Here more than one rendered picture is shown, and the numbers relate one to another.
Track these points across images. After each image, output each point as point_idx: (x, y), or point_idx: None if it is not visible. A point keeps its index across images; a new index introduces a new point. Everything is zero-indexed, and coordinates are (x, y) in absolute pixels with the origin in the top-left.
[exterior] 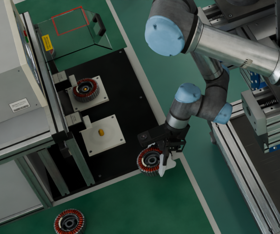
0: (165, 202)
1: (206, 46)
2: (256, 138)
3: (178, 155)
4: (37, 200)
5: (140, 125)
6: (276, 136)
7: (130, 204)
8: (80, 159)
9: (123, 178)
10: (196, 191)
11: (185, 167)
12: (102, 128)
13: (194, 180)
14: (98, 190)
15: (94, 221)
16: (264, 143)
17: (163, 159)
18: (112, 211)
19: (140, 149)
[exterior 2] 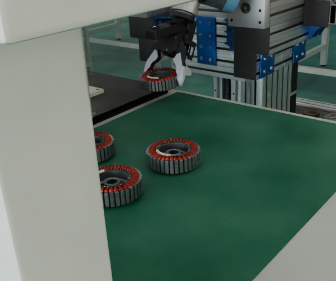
0: (198, 112)
1: None
2: (239, 73)
3: (174, 91)
4: None
5: (109, 82)
6: (274, 37)
7: (156, 122)
8: None
9: (124, 114)
10: (224, 101)
11: (191, 94)
12: None
13: (212, 97)
14: (99, 126)
15: (120, 143)
16: (257, 62)
17: (181, 58)
18: (138, 132)
19: (128, 91)
